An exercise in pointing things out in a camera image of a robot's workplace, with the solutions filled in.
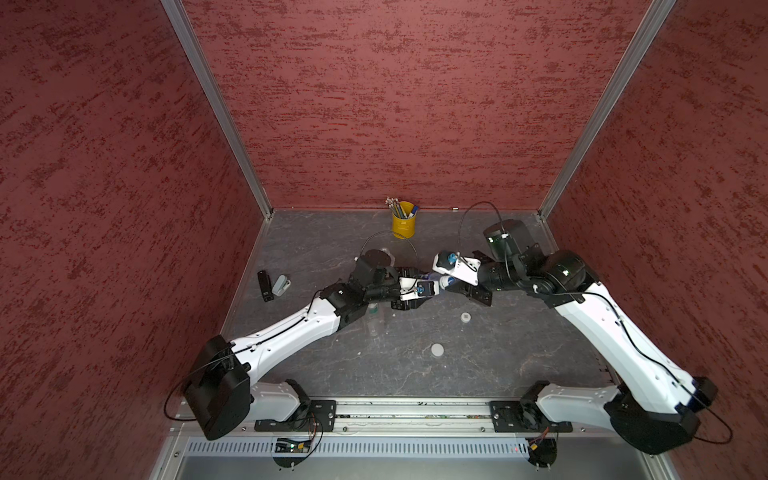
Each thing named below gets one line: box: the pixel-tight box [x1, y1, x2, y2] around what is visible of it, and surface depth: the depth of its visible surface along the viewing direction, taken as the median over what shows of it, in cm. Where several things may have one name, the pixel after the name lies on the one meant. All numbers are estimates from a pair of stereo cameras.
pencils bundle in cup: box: [384, 196, 414, 219], surface depth 102 cm
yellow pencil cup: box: [392, 212, 417, 240], surface depth 109 cm
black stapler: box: [257, 270, 275, 303], surface depth 97 cm
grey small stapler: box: [272, 274, 292, 297], surface depth 97 cm
